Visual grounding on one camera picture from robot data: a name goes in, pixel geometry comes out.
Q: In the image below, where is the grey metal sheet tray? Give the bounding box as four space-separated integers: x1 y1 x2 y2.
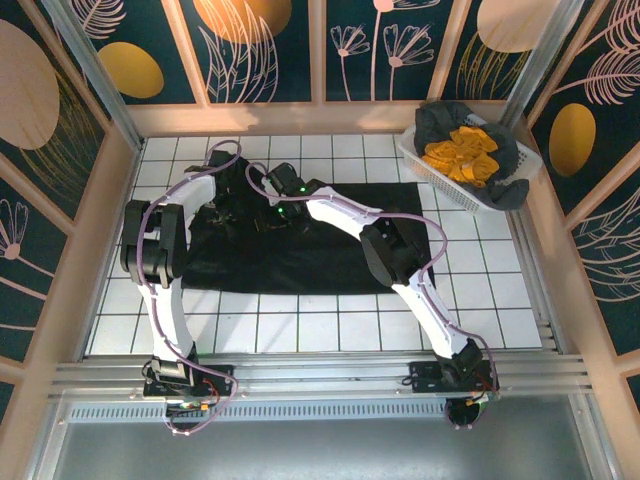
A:
22 392 624 480

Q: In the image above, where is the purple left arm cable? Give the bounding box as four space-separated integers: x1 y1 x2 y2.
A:
141 141 245 437

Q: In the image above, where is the black t-shirt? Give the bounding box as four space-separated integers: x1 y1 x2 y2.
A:
182 157 437 296

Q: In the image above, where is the white plastic basket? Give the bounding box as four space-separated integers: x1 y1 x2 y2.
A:
398 110 543 216

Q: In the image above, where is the yellow t-shirt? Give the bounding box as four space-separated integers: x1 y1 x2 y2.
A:
421 125 501 189

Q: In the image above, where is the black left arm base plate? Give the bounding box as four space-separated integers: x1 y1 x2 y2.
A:
143 363 235 399

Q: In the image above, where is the aluminium corner post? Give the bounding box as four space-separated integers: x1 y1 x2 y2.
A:
42 0 147 154
499 0 586 129

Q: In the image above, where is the slotted grey cable duct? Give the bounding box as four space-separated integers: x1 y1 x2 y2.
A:
67 403 451 423

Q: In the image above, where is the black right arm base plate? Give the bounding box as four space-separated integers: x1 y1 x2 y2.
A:
402 359 501 401

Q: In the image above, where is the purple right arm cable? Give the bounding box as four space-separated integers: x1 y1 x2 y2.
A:
246 162 501 432

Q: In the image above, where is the aluminium rail frame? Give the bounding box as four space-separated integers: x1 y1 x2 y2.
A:
47 351 596 401

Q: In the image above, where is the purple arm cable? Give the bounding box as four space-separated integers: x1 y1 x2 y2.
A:
246 162 501 432
141 141 245 437

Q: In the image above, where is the small circuit board with wires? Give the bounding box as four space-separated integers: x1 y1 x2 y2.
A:
467 389 503 407
164 397 221 417

